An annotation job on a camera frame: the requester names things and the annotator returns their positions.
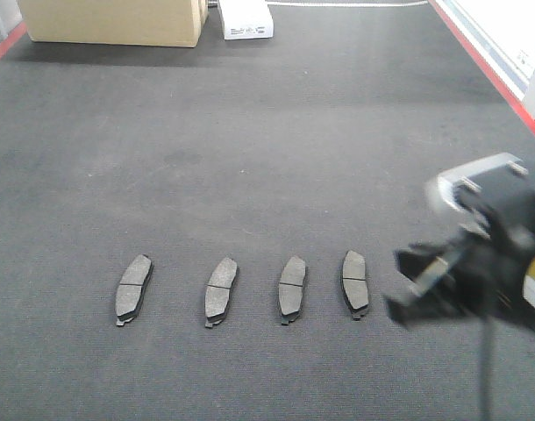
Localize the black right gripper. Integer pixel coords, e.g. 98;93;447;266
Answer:
385;180;535;327

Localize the grey brake pad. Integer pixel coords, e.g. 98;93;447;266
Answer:
204;257;239;329
341;250;369;320
278;255;307;325

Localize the grey brake pad carried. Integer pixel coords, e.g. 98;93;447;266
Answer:
115;254;153;327

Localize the red right conveyor strip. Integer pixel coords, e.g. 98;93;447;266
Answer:
429;1;535;137

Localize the black conveyor belt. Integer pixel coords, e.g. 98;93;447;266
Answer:
0;5;535;420

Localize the red conveyor edge strip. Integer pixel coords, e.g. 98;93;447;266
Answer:
0;22;27;60

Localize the white small box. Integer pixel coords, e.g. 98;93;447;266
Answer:
218;0;274;40

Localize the cardboard box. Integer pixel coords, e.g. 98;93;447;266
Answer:
18;0;208;47

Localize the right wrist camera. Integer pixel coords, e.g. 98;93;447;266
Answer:
424;152;530;214

